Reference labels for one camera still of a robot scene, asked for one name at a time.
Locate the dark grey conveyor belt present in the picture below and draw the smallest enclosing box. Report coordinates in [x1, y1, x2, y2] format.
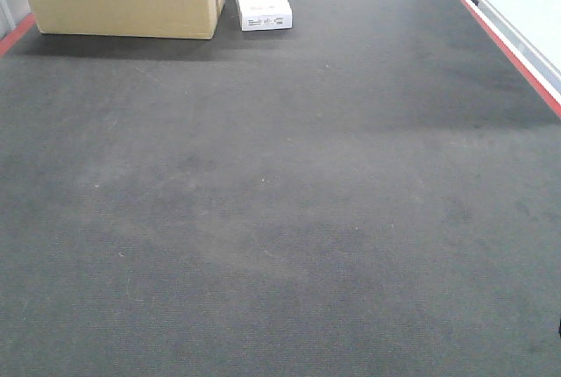
[1, 0, 560, 376]

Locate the red conveyor frame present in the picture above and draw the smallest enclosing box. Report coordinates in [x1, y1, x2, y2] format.
[1, 0, 559, 131]

